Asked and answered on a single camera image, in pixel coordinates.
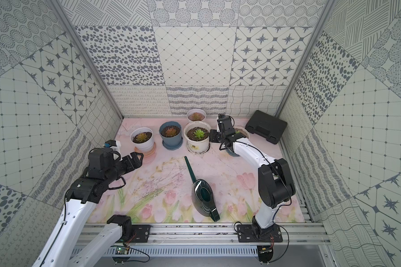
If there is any white pot brown soil succulent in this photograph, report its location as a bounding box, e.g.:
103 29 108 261
235 126 250 139

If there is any large white pot green succulent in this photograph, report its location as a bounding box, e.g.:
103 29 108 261
184 121 211 155

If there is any white pot yellow-green succulent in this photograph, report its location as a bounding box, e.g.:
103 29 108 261
130 127 154 152

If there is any small white pot reddish succulent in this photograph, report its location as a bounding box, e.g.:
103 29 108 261
187 109 207 122

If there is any dark green watering can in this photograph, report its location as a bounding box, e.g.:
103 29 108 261
184 156 220 222

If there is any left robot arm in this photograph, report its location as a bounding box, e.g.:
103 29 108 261
34 140 144 267

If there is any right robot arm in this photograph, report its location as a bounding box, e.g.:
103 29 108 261
209 130 296 241

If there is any blue-grey pot red succulent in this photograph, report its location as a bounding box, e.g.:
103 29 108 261
159 121 183 150

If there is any terracotta saucer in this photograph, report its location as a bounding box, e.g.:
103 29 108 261
143 143 157 158

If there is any blue-grey saucer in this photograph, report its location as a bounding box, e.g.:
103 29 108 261
225 148 239 158

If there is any black plastic tool case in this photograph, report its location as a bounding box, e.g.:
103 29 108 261
245 110 287 145

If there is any floral pink table mat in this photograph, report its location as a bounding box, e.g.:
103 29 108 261
89 118 261 224

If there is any small green circuit board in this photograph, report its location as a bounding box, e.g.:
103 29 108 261
112 246 130 264

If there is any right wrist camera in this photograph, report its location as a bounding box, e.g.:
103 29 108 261
217 114 236 136

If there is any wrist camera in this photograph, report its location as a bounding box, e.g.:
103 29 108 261
104 140 121 153
217 114 236 136

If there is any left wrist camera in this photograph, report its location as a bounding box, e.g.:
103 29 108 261
104 140 121 153

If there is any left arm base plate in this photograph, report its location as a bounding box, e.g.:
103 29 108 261
130 224 151 243

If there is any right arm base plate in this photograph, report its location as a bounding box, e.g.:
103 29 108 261
236 224 283 243

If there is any aluminium mounting rail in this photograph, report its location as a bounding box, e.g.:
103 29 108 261
76 221 331 247

